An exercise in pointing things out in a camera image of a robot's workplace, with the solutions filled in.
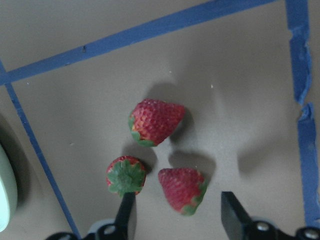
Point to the strawberry plate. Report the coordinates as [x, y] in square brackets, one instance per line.
[125, 174]

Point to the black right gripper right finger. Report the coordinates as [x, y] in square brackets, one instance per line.
[238, 225]

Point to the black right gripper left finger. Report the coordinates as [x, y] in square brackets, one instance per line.
[126, 218]

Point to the light green plate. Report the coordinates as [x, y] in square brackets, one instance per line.
[8, 191]

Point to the strawberry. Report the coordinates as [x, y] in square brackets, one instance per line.
[152, 121]
[184, 188]

